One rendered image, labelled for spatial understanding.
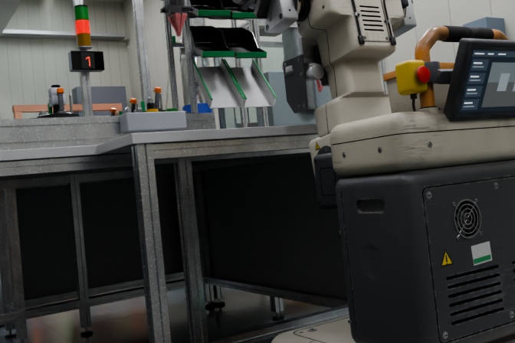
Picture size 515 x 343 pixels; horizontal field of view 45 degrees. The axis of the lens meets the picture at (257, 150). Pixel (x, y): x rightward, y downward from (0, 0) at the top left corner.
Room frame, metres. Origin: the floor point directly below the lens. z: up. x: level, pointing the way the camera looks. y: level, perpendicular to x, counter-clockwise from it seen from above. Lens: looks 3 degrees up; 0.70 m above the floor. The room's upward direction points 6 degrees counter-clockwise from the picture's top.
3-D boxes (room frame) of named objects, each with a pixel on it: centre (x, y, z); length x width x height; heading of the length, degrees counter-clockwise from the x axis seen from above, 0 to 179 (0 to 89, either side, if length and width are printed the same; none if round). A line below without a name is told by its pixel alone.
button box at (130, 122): (2.06, 0.34, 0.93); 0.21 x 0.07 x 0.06; 122
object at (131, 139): (2.17, 0.12, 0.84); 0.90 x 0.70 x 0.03; 121
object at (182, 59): (3.29, 0.30, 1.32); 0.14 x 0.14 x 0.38
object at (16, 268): (3.81, 0.44, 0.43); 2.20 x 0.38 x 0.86; 122
